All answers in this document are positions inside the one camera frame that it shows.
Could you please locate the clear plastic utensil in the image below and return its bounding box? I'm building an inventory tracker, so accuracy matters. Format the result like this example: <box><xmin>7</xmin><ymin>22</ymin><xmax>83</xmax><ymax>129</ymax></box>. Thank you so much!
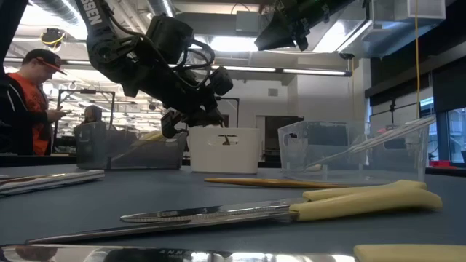
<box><xmin>304</xmin><ymin>114</ymin><xmax>437</xmax><ymax>172</ymax></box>

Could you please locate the LED light bar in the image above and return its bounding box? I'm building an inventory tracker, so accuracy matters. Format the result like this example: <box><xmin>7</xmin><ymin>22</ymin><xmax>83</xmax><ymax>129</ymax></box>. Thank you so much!
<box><xmin>0</xmin><ymin>56</ymin><xmax>353</xmax><ymax>78</ymax></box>

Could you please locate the gold table knife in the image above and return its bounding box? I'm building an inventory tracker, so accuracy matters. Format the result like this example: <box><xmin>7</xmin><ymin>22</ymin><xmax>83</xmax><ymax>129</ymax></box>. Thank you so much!
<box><xmin>203</xmin><ymin>176</ymin><xmax>352</xmax><ymax>190</ymax></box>

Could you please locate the yellow hanging cable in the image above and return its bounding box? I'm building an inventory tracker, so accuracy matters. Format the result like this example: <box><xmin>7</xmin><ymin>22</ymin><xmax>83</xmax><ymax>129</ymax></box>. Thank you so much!
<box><xmin>414</xmin><ymin>0</ymin><xmax>422</xmax><ymax>121</ymax></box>

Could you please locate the white plastic bin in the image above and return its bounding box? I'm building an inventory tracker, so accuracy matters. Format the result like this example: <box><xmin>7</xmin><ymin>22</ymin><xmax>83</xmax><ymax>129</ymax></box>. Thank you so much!
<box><xmin>188</xmin><ymin>127</ymin><xmax>261</xmax><ymax>175</ymax></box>

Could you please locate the black background rig frame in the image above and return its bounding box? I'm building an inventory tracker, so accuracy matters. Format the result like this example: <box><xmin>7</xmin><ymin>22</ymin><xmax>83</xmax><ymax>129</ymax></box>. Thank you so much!
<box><xmin>53</xmin><ymin>88</ymin><xmax>117</xmax><ymax>154</ymax></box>

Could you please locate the silver patterned table knife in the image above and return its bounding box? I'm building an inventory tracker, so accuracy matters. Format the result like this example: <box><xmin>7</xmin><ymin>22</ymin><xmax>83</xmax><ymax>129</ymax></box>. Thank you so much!
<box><xmin>0</xmin><ymin>169</ymin><xmax>106</xmax><ymax>198</ymax></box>

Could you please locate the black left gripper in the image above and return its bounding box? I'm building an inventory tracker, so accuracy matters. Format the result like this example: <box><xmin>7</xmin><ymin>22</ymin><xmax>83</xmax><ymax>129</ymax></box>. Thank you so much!
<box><xmin>140</xmin><ymin>65</ymin><xmax>225</xmax><ymax>139</ymax></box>

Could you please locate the smoky grey plastic bin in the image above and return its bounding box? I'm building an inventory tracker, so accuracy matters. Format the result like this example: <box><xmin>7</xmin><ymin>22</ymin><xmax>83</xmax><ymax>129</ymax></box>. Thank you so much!
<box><xmin>73</xmin><ymin>121</ymin><xmax>189</xmax><ymax>171</ymax></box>

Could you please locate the black yellow cord reel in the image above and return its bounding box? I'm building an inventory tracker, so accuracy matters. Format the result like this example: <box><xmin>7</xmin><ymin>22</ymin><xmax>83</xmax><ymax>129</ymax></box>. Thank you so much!
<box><xmin>39</xmin><ymin>28</ymin><xmax>67</xmax><ymax>49</ymax></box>

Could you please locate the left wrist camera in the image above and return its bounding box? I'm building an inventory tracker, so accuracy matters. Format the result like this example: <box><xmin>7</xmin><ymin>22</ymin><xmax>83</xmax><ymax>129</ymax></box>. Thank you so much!
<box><xmin>208</xmin><ymin>66</ymin><xmax>234</xmax><ymax>97</ymax></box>

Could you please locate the person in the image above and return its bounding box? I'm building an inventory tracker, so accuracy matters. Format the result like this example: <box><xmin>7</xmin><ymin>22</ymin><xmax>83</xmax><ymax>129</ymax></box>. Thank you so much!
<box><xmin>82</xmin><ymin>104</ymin><xmax>104</xmax><ymax>124</ymax></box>
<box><xmin>0</xmin><ymin>48</ymin><xmax>69</xmax><ymax>156</ymax></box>

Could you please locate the rectangular metal air duct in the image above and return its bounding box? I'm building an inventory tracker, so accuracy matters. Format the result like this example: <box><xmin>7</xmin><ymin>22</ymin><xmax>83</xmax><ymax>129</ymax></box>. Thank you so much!
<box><xmin>301</xmin><ymin>0</ymin><xmax>447</xmax><ymax>59</ymax></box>

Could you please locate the clear plastic bin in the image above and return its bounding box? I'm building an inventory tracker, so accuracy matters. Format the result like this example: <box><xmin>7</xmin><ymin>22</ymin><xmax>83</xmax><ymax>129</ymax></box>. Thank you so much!
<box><xmin>277</xmin><ymin>119</ymin><xmax>431</xmax><ymax>183</ymax></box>

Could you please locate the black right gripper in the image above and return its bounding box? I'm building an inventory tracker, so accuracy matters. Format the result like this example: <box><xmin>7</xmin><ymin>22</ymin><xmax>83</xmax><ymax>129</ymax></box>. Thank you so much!
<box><xmin>253</xmin><ymin>7</ymin><xmax>314</xmax><ymax>51</ymax></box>

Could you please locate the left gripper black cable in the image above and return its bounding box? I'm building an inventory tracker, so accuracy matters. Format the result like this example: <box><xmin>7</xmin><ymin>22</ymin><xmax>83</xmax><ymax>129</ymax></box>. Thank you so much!
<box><xmin>180</xmin><ymin>38</ymin><xmax>216</xmax><ymax>90</ymax></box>

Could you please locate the silver ventilation duct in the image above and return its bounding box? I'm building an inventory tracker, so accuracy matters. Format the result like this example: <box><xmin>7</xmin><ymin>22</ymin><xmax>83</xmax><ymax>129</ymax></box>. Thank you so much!
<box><xmin>31</xmin><ymin>0</ymin><xmax>175</xmax><ymax>63</ymax></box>

